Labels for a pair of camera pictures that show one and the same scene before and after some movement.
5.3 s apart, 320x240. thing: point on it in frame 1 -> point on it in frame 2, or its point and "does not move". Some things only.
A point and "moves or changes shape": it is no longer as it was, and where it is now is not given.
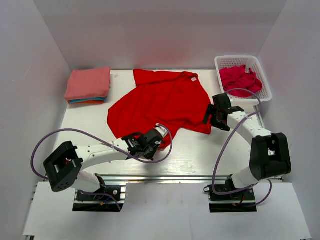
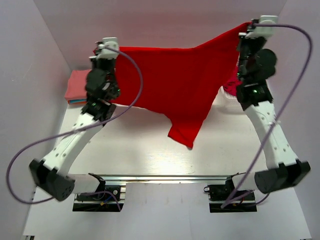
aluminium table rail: [118, 178] does not move
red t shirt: [172, 100] moves or changes shape
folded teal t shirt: [71, 101] does not move
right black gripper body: [220, 125] -> [249, 47]
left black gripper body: [147, 149] -> [107, 67]
